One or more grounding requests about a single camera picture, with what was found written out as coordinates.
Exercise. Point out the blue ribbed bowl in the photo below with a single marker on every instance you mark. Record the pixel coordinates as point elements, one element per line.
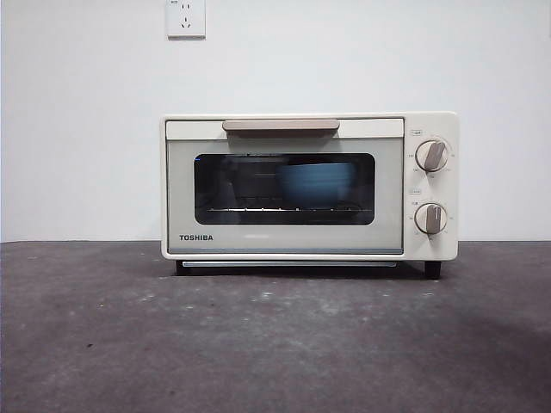
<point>314,185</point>

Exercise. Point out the temperature knob with taupe grip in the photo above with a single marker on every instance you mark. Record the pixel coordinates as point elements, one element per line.
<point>432,155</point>

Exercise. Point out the cream Toshiba toaster oven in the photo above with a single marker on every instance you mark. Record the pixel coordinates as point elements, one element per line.
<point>430,125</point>

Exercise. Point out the timer knob with taupe grip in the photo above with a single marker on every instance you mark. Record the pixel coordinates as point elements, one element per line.
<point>431,219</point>

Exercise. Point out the white wall socket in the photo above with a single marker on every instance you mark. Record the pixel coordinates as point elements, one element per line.
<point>186,19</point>

